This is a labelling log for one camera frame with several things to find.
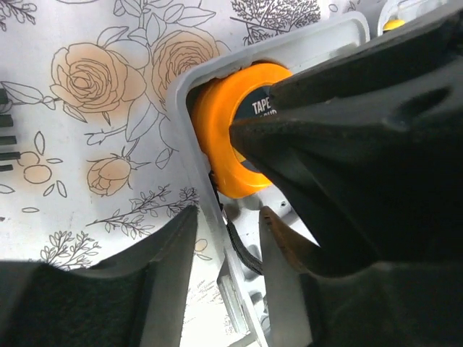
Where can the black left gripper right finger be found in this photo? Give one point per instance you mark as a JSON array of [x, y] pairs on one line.
[[313, 301]]

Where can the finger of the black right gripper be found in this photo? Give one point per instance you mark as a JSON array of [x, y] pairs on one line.
[[367, 147]]

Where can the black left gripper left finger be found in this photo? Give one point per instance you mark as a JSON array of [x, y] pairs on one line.
[[134, 298]]

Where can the grey plastic tool case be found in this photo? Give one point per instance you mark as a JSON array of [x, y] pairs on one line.
[[191, 65]]

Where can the long yellow black screwdriver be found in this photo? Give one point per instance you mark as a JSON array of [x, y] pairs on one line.
[[392, 25]]

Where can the orange tape measure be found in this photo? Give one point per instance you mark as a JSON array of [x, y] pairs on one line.
[[243, 95]]

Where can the orange hex key set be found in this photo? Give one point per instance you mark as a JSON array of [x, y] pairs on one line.
[[8, 139]]

